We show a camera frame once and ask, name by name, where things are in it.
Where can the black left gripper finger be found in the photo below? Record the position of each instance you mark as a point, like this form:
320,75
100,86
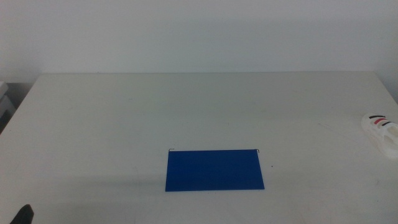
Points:
24,216

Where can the blue rectangular mat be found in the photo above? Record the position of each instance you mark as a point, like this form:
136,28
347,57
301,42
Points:
214,171

